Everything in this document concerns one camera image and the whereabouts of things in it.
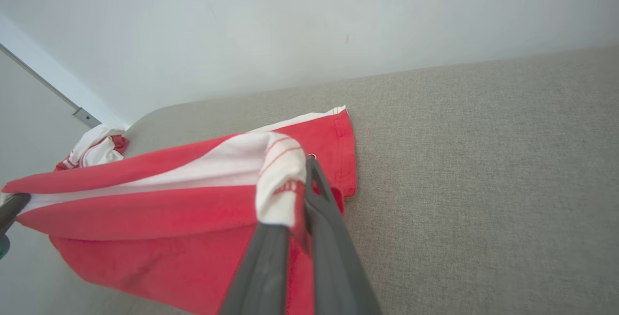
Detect red and white jersey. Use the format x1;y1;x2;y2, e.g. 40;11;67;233
55;124;130;172

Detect red shorts with white stripe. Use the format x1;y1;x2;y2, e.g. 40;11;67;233
2;105;357;315

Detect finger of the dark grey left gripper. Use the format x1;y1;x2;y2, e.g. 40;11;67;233
0;193;31;238

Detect grey metal wall trim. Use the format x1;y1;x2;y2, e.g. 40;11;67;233
0;43;103;129

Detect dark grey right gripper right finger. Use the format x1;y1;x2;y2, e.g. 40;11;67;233
304;155;383;315

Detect grey fabric sofa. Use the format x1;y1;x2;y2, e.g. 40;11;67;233
63;44;619;315

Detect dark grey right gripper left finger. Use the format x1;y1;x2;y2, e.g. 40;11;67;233
219;223;291;315

